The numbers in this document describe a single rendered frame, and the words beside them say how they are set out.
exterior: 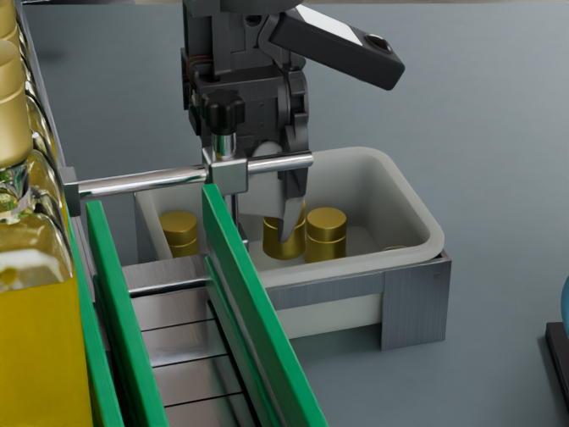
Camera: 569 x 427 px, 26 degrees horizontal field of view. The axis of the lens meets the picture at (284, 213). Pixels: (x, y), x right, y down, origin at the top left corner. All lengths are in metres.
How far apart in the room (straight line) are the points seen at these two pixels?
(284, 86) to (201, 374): 0.24
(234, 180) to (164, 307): 0.10
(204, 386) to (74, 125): 0.62
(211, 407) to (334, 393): 0.23
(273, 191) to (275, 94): 0.08
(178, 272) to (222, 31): 0.17
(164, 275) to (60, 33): 0.75
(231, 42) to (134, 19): 0.69
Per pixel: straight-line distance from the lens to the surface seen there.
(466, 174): 1.24
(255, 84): 0.89
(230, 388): 0.76
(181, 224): 1.03
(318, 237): 1.03
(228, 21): 0.88
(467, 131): 1.31
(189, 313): 0.82
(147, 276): 0.84
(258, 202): 0.94
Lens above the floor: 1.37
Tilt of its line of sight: 32 degrees down
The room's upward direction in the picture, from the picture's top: straight up
